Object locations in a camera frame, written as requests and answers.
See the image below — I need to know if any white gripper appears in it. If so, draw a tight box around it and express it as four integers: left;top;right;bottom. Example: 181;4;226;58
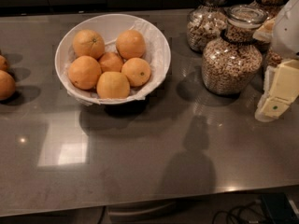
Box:
253;0;299;122

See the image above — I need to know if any white paper liner in bowl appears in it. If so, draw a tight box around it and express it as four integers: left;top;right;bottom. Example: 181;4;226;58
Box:
62;17;172;105

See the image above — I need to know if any white bowl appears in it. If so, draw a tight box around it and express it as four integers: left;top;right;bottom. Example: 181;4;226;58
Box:
54;13;172;105

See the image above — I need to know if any small centre orange in bowl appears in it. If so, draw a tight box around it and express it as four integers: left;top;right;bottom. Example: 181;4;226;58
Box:
99;52;124;72

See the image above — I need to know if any orange front in bowl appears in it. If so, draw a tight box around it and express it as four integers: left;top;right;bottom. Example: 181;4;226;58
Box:
96;72;130;99

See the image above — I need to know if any glass cereal jar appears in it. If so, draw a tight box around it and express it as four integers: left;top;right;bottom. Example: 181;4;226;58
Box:
263;49;282;69
250;0;284;53
186;0;226;53
202;5;268;95

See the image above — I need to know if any front glass cereal jar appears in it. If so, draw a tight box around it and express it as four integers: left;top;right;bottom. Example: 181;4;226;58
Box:
202;5;268;95

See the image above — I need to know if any back right glass cereal jar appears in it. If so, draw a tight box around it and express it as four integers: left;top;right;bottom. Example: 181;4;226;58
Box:
250;0;284;53

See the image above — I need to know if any back left glass cereal jar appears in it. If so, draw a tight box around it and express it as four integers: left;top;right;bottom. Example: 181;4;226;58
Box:
186;0;226;53

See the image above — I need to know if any black cable under table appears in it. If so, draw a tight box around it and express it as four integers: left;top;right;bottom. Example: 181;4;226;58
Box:
212;199;265;224

